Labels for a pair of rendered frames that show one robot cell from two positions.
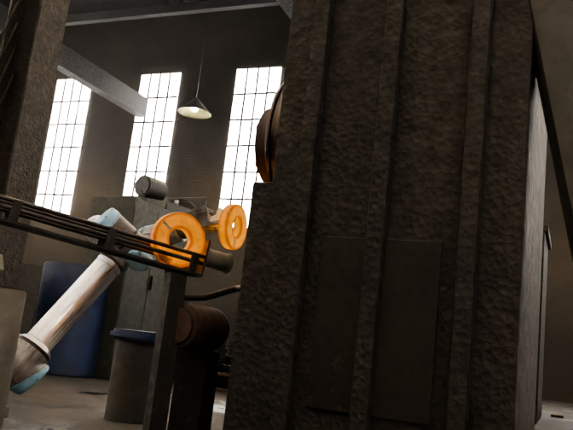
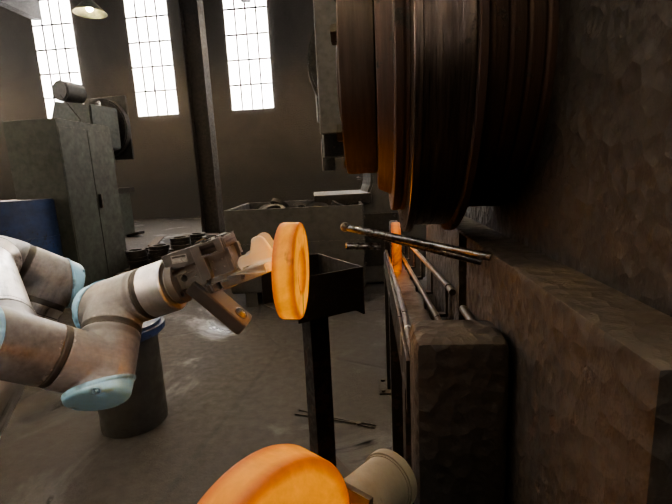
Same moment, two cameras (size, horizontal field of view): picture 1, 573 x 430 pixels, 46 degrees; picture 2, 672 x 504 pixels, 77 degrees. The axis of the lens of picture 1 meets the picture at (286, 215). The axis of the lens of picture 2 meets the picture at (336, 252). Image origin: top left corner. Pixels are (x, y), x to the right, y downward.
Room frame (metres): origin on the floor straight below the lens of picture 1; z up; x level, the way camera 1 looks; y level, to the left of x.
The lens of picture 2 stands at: (1.66, 0.32, 0.98)
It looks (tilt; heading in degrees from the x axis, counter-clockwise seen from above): 11 degrees down; 342
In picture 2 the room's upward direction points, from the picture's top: 3 degrees counter-clockwise
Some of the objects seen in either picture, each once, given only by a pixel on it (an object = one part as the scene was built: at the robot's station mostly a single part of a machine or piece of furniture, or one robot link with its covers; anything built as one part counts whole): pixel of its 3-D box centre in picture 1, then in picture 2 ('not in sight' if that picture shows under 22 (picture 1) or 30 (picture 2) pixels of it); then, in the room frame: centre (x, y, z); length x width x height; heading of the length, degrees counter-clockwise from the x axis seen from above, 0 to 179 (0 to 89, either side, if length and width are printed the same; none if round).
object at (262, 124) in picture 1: (276, 148); (356, 81); (2.30, 0.06, 1.11); 0.28 x 0.06 x 0.28; 157
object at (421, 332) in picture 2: not in sight; (458, 425); (2.04, 0.05, 0.68); 0.11 x 0.08 x 0.24; 67
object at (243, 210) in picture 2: not in sight; (301, 245); (5.06, -0.50, 0.39); 1.03 x 0.83 x 0.79; 71
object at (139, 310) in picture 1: (125, 288); (75, 210); (6.01, 1.32, 0.75); 0.70 x 0.48 x 1.50; 157
